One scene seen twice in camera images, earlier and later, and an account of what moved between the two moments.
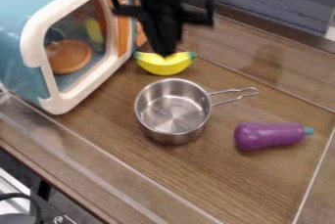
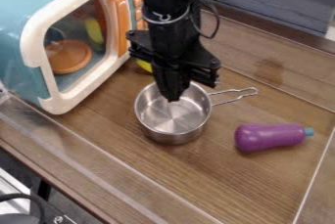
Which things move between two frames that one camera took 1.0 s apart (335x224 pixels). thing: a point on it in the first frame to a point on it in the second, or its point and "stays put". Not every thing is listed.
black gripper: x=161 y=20 to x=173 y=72
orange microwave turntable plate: x=68 y=56 stays put
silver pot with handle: x=173 y=108 stays put
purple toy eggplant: x=256 y=135 stays put
